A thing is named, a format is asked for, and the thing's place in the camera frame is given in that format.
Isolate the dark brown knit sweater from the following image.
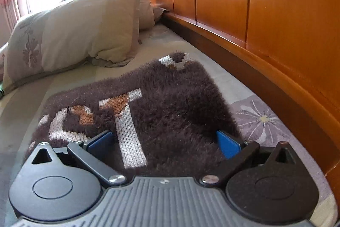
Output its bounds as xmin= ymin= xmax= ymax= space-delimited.
xmin=28 ymin=52 xmax=240 ymax=178

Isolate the patchwork pastel bed sheet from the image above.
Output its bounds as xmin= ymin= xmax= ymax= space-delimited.
xmin=1 ymin=25 xmax=339 ymax=226

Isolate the green glass bottle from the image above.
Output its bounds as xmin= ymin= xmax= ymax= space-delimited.
xmin=0 ymin=85 xmax=5 ymax=99

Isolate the floral beige pillow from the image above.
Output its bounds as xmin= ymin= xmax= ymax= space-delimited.
xmin=1 ymin=0 xmax=140 ymax=95

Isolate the orange wooden headboard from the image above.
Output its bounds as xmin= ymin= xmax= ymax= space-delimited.
xmin=152 ymin=0 xmax=339 ymax=196

